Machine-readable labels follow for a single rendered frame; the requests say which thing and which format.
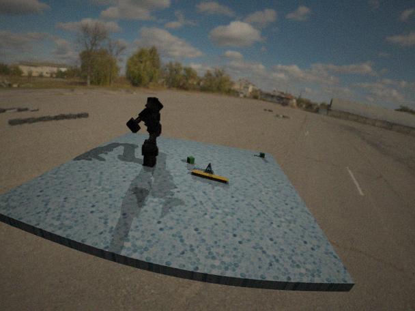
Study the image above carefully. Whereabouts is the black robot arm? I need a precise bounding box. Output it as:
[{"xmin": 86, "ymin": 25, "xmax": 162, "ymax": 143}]
[{"xmin": 141, "ymin": 111, "xmax": 162, "ymax": 168}]

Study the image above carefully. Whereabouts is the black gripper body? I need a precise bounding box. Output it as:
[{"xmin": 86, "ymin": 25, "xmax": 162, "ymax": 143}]
[{"xmin": 126, "ymin": 97, "xmax": 163, "ymax": 133}]

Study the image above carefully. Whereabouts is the yellow rectangular bar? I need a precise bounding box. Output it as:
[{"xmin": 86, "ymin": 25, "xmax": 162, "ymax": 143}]
[{"xmin": 191, "ymin": 170, "xmax": 228, "ymax": 184}]

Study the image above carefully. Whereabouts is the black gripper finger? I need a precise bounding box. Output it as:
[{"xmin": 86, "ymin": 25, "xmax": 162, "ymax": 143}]
[
  {"xmin": 145, "ymin": 100, "xmax": 160, "ymax": 112},
  {"xmin": 128, "ymin": 118, "xmax": 140, "ymax": 131}
]

